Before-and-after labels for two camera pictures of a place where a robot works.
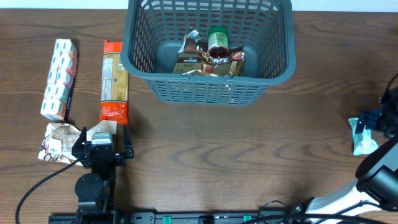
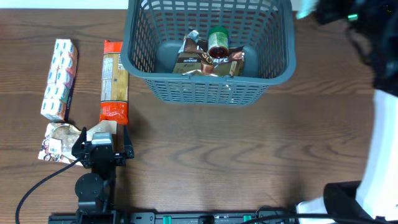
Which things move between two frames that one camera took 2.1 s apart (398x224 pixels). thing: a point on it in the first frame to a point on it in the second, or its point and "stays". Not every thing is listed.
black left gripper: x=102 y=156 stays
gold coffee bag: x=194 y=58 stays
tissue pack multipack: x=60 y=81 stays
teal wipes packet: x=362 y=142 to x=303 y=7
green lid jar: x=218 y=42 stays
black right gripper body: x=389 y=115 to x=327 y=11
